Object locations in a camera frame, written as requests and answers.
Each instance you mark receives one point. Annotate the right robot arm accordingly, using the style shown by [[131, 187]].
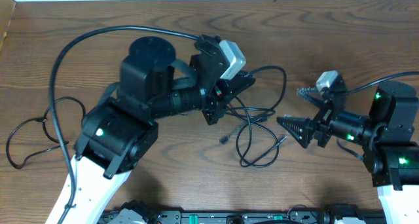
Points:
[[389, 154]]

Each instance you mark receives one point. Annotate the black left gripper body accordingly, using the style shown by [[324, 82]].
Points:
[[213, 99]]

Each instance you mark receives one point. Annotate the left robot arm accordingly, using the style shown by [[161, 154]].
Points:
[[121, 128]]

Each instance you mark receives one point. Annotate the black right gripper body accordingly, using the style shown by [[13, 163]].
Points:
[[322, 125]]

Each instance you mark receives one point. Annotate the cardboard panel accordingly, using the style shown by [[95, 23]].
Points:
[[7, 8]]

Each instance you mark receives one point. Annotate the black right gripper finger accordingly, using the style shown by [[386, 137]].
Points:
[[306, 94], [301, 129]]

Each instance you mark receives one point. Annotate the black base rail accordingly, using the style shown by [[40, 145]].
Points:
[[139, 212]]

